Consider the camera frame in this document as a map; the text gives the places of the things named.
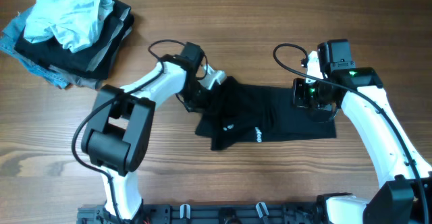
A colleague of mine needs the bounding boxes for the black t-shirt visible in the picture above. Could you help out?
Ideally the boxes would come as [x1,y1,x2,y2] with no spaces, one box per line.
[195,76,336,151]

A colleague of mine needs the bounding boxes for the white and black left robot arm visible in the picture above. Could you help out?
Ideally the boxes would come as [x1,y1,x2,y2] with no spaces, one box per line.
[76,43,226,223]

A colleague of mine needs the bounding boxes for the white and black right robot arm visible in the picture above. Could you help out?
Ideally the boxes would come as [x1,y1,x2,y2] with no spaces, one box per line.
[294,39,431,223]

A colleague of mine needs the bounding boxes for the folded black garment in stack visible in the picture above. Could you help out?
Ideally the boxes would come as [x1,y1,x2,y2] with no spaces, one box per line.
[14,0,134,80]

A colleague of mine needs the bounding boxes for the folded grey garment in stack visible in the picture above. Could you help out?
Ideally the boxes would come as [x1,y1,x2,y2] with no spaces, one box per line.
[49,27,132,90]

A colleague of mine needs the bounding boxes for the light blue crumpled garment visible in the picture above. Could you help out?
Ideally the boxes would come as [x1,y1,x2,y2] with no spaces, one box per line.
[24,0,115,53]

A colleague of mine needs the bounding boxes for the folded blue denim jeans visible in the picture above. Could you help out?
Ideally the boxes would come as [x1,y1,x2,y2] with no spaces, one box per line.
[1,7,70,89]

